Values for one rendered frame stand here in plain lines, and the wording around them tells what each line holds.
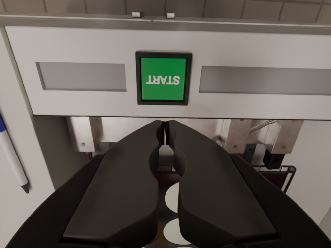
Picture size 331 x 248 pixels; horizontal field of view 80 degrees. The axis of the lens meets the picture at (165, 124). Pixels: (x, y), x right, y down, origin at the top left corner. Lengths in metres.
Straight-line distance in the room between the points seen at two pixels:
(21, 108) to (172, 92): 0.17
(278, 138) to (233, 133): 0.07
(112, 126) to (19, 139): 0.13
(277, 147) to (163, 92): 0.23
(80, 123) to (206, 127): 0.20
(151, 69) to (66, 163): 0.22
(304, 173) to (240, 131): 0.29
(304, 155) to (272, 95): 0.31
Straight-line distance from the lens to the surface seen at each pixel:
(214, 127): 0.35
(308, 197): 0.66
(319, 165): 0.59
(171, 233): 0.51
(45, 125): 0.30
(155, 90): 0.22
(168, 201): 0.42
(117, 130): 0.35
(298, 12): 1.37
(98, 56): 0.22
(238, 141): 0.34
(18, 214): 0.40
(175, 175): 0.37
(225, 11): 1.22
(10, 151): 0.30
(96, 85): 0.24
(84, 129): 0.32
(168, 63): 0.21
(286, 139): 0.37
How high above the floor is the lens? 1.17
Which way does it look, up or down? 61 degrees down
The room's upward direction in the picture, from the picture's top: 177 degrees clockwise
